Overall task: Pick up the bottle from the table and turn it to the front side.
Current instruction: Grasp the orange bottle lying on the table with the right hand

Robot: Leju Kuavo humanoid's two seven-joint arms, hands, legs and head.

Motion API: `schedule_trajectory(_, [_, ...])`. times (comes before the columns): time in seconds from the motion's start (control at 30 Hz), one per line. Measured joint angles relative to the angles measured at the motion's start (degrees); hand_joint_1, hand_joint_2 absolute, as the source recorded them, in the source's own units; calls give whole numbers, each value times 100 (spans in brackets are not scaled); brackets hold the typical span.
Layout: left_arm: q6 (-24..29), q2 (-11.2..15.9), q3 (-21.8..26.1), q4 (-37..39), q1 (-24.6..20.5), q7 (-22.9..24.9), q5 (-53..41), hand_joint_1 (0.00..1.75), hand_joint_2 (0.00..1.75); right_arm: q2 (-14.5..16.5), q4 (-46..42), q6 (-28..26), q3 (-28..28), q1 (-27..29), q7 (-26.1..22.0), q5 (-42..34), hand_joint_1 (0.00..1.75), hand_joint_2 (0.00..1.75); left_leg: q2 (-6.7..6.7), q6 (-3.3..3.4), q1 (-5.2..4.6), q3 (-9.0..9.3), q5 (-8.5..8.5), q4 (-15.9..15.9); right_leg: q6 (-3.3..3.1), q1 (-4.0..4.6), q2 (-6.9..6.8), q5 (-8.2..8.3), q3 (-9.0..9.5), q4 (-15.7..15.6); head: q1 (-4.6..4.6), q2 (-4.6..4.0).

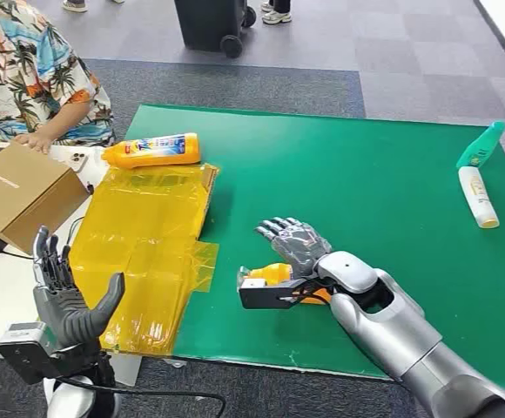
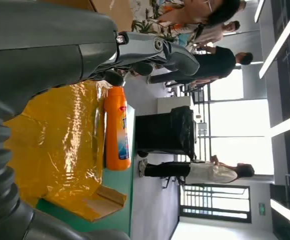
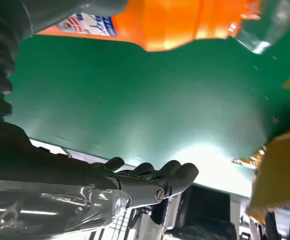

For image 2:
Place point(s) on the orange detergent bottle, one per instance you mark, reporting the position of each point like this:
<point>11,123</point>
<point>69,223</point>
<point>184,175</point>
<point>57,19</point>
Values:
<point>115,132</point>

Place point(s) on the long white ceiling light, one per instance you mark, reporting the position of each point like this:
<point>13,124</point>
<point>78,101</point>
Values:
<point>287,214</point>
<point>276,49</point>
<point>287,125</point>
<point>259,10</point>

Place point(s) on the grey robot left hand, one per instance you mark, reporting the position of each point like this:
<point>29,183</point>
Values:
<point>35,49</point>

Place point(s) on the person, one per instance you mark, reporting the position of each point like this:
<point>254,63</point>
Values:
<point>180,13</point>
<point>214,63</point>
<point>205,173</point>
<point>210,33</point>

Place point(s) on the black barred glass door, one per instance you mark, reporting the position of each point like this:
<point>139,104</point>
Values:
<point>214,217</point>

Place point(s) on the brown cardboard box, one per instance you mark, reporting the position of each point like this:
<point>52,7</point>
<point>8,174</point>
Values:
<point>120,13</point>

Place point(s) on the yellow plastic-wrapped cardboard sheet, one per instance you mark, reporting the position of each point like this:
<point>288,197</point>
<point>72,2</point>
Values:
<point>60,142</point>

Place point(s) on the green exit sign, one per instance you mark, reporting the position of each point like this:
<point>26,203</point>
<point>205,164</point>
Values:
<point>261,209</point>

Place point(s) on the black wheeled bin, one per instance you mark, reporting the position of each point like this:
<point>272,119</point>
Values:
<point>165,132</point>

